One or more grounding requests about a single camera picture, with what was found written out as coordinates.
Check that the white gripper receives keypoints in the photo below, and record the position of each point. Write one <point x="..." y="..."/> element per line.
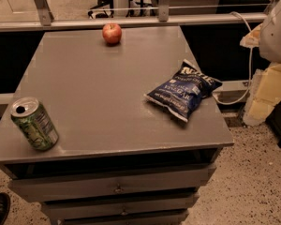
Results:
<point x="276" y="32"/>

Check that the blue chip bag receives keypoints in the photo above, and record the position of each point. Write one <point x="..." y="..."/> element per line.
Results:
<point x="183" y="92"/>

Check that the red apple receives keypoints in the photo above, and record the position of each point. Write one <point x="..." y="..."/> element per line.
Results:
<point x="112" y="33"/>

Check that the black office chair base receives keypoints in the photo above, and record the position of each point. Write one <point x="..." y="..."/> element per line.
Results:
<point x="100" y="3"/>

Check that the grey drawer cabinet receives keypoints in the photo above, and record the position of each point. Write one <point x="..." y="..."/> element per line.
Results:
<point x="119" y="159"/>

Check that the green soda can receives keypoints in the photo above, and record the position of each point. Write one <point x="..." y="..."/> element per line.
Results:
<point x="32" y="119"/>

